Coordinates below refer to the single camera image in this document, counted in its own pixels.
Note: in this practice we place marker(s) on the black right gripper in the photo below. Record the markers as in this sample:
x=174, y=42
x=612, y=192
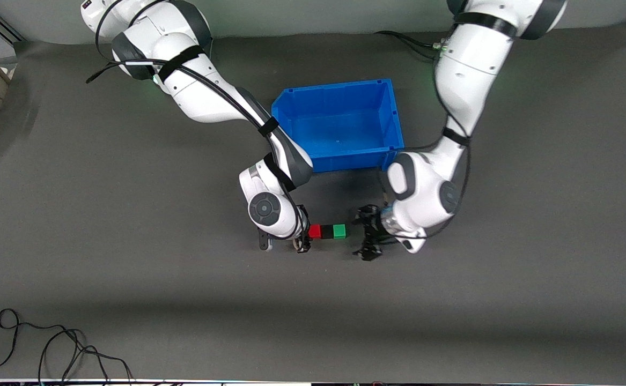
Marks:
x=304, y=242

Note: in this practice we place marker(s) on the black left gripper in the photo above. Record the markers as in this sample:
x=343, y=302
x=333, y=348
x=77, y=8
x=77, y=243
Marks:
x=373, y=227

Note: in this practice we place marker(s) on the red cube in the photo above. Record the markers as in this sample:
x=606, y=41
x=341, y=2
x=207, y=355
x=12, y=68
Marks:
x=315, y=231

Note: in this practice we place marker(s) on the black cube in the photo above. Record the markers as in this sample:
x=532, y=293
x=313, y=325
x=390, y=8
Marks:
x=328, y=232

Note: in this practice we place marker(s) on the green cube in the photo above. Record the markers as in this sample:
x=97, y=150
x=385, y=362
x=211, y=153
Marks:
x=339, y=231

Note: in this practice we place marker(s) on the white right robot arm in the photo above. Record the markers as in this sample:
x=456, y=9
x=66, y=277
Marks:
x=205, y=91

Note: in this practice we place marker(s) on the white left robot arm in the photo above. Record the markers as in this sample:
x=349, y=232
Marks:
x=468, y=69

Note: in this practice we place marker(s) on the blue plastic storage bin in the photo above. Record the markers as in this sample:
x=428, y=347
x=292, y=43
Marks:
x=345, y=123

